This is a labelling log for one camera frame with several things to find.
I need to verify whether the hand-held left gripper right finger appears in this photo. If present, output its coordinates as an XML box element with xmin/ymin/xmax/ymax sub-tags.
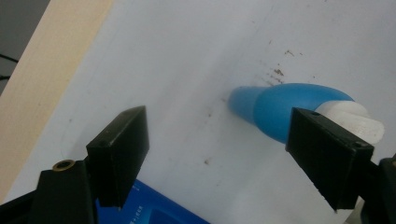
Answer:
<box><xmin>285</xmin><ymin>106</ymin><xmax>375</xmax><ymax>213</ymax></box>

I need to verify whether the blue cardboard box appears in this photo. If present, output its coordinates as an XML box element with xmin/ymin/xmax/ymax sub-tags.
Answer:
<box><xmin>94</xmin><ymin>178</ymin><xmax>209</xmax><ymax>224</ymax></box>

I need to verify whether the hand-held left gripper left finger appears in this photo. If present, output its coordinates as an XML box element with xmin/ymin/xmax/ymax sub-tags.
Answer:
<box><xmin>86</xmin><ymin>105</ymin><xmax>149</xmax><ymax>209</ymax></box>

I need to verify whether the blue bottle with white cap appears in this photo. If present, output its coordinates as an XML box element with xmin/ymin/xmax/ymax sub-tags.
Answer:
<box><xmin>228</xmin><ymin>82</ymin><xmax>386</xmax><ymax>146</ymax></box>

